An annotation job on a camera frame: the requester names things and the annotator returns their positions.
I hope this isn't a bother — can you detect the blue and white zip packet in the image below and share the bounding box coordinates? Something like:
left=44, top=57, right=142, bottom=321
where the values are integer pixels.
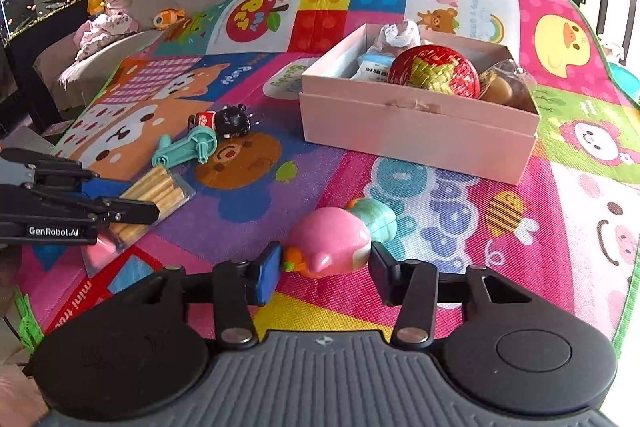
left=350, top=49, right=401, bottom=82

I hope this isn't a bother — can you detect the pink pig toy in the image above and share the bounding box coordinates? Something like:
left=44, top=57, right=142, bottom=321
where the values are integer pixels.
left=282, top=207, right=373, bottom=279

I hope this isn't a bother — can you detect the biscuit stick packet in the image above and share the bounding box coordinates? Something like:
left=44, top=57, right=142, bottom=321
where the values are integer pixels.
left=81, top=164, right=197, bottom=275

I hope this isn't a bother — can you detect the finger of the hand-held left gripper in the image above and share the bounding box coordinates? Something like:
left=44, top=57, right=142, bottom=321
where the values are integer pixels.
left=0, top=148, right=102, bottom=188
left=30, top=188, right=160, bottom=226

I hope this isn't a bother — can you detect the teal squishy toy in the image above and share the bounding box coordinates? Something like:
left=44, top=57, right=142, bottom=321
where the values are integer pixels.
left=345, top=198, right=399, bottom=244

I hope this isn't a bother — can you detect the teal plastic hand tool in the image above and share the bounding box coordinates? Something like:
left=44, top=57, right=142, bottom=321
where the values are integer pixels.
left=151, top=126, right=219, bottom=168

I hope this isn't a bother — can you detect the orange fish plush toy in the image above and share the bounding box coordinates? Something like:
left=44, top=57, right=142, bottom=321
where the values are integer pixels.
left=152, top=8, right=187, bottom=32

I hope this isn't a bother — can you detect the pink blanket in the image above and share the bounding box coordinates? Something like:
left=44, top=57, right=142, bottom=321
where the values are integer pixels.
left=73, top=12, right=142, bottom=63

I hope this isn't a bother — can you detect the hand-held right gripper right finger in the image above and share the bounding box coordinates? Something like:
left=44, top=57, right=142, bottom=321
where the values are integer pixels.
left=369, top=242, right=540, bottom=350

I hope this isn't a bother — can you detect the bread bun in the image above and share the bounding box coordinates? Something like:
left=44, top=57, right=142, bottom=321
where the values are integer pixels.
left=477, top=58, right=537, bottom=112

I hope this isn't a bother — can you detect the pink cardboard box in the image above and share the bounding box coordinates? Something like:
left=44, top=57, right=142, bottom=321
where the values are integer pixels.
left=299, top=23, right=542, bottom=186

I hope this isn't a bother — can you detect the white lace cloth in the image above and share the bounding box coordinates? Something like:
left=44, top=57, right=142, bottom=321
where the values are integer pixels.
left=376, top=21, right=422, bottom=52

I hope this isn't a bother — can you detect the black tank cabinet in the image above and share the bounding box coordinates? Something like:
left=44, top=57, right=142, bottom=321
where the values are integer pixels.
left=0, top=2, right=102, bottom=135

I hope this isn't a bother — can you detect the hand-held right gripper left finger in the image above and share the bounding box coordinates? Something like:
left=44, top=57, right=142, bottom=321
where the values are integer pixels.
left=117, top=240, right=284, bottom=350

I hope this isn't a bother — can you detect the grey flat board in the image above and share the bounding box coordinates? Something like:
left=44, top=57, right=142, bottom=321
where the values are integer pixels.
left=0, top=126, right=57, bottom=154

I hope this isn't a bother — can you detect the teal plastic tub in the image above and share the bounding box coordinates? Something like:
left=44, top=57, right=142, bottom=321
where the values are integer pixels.
left=606, top=61, right=640, bottom=104

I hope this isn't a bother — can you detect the small black red bottle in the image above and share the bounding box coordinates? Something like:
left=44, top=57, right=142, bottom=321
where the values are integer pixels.
left=187, top=104, right=266, bottom=140

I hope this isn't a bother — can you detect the colourful cartoon play mat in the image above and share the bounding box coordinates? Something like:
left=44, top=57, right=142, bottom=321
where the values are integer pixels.
left=14, top=0, right=640, bottom=358

